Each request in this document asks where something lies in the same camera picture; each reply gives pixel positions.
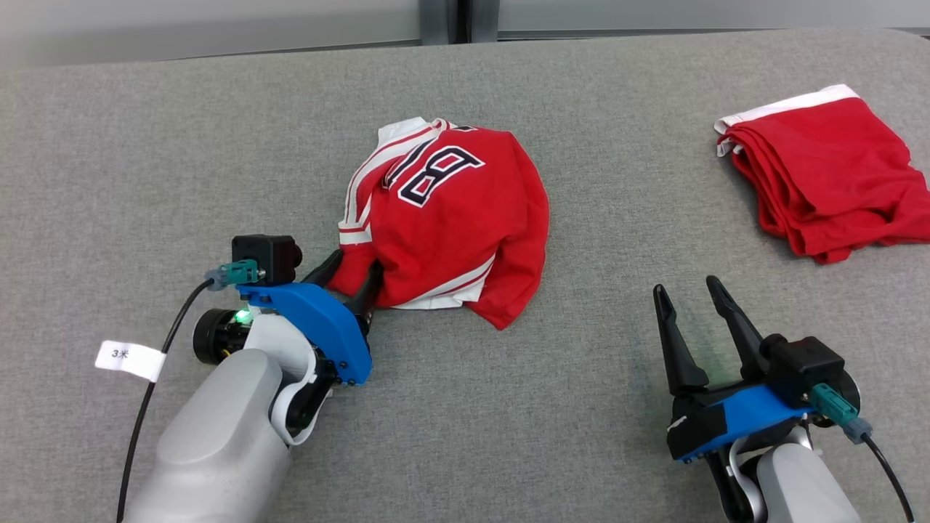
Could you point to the red shorts white waistband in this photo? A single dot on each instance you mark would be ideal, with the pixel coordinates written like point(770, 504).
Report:
point(828, 167)

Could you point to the grey rounded post bumper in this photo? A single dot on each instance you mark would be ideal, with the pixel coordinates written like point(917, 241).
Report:
point(438, 20)
point(484, 19)

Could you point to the red white lettered jersey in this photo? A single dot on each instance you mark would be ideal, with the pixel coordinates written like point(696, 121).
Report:
point(465, 218)

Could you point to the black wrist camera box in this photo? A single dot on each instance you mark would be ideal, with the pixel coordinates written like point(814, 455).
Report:
point(803, 367)
point(265, 254)

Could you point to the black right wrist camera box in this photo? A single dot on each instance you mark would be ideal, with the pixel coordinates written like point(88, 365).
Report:
point(803, 367)

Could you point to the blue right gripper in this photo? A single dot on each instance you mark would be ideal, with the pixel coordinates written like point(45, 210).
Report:
point(741, 418)

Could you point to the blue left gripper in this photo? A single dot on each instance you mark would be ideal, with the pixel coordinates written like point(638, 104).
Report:
point(320, 327)

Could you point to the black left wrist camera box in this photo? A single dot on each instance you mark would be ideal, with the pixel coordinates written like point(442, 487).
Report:
point(265, 254)

